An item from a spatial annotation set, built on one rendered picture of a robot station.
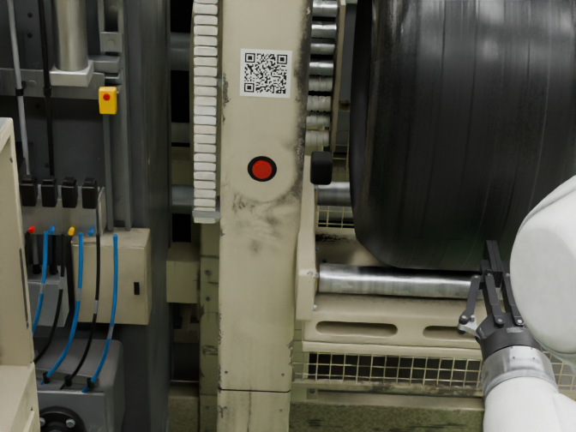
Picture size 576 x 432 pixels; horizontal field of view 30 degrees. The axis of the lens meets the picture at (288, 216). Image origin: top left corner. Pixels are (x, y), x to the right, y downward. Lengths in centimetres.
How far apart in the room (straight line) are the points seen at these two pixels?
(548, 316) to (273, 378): 123
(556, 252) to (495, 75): 77
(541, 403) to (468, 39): 48
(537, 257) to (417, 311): 102
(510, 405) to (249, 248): 62
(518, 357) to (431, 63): 39
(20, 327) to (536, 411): 69
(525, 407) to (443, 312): 48
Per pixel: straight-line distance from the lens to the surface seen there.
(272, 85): 161
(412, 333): 172
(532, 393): 129
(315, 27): 200
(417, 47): 143
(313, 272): 164
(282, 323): 183
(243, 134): 165
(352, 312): 170
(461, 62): 143
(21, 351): 152
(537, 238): 70
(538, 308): 71
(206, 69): 162
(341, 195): 193
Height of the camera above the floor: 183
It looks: 30 degrees down
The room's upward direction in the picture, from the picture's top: 3 degrees clockwise
